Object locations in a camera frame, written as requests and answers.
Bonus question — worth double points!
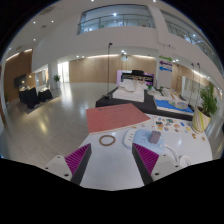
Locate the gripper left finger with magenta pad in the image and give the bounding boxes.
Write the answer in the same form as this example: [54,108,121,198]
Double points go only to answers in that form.
[65,144,92,185]

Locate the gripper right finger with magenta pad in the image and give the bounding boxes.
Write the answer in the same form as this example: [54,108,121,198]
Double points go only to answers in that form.
[132,143,159,185]

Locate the grey charger plug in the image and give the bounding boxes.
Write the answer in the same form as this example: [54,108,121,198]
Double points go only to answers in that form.
[149,131,161,144]

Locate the white power strip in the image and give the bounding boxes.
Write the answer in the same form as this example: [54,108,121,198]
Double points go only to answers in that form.
[123,128,165,154]

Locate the black display platform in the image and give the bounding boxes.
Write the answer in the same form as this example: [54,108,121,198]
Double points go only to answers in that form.
[95,85,194,122]

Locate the blue mat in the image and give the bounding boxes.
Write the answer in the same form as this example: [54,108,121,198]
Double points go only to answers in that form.
[155,100,193,114]

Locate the potted green plant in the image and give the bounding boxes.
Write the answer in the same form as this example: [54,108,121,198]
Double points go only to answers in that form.
[192,83,218,133]

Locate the black sofa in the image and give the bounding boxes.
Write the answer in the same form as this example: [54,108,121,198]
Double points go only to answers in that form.
[19,88,53,109]

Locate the small potted plant far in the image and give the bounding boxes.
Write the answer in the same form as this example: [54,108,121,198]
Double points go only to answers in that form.
[53,74,60,89]

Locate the direction sign with arrows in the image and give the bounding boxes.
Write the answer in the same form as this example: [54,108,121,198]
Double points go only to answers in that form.
[159,56,173,72]

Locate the white power strip cable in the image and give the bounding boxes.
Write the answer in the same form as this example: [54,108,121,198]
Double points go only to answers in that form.
[163,143,192,168]

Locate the brown ring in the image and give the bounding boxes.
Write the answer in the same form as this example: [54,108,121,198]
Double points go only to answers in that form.
[98,134,117,147]

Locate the wall television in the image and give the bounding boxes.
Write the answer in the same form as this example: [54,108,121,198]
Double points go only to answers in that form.
[14,74,26,88]

